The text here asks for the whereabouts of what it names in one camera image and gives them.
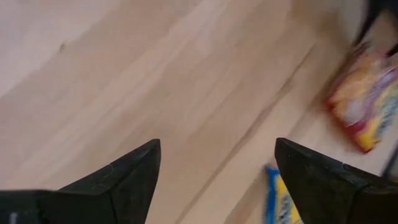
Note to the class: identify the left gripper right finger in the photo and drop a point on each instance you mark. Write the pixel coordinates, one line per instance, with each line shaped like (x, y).
(329, 196)

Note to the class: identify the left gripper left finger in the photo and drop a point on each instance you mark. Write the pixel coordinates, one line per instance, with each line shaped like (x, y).
(93, 199)

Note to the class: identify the blue Maruchan ramen pack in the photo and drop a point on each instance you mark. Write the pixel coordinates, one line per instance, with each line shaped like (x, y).
(276, 199)

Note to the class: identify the red Maruchan ramen pack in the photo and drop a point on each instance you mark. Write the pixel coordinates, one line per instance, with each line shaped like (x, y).
(360, 102)

